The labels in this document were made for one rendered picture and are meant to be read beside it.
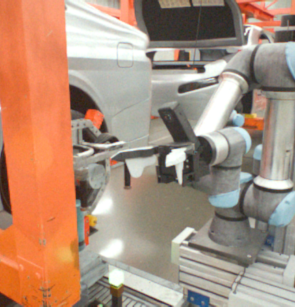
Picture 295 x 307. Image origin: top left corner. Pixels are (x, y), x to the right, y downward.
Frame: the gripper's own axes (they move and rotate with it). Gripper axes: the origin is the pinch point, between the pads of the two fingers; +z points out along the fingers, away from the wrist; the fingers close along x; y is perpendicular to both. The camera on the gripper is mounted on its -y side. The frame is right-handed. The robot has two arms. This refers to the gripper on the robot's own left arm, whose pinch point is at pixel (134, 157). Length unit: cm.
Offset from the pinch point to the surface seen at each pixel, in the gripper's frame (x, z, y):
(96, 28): 116, -80, -53
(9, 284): 81, 1, 54
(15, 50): 52, -4, -28
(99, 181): 96, -57, 29
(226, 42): 218, -372, -78
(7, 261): 81, 0, 45
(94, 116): 110, -68, -4
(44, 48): 49, -11, -28
